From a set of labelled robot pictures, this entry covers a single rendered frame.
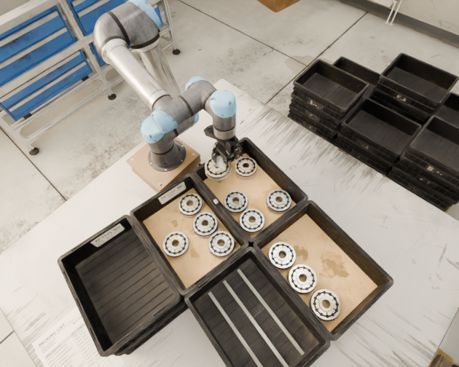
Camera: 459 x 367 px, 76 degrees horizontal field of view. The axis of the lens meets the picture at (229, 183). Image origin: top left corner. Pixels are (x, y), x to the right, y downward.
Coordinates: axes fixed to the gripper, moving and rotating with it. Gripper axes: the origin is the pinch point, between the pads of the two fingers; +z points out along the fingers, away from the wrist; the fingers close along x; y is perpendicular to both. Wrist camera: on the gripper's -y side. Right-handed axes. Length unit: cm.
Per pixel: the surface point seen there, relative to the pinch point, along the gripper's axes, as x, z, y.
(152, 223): -35.4, 18.6, -4.1
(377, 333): 10, 30, 82
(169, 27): 78, 67, -196
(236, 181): 4.6, 17.2, 2.0
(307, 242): 9.6, 17.1, 41.6
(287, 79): 141, 95, -95
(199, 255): -27.6, 18.3, 19.3
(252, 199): 4.4, 17.2, 13.5
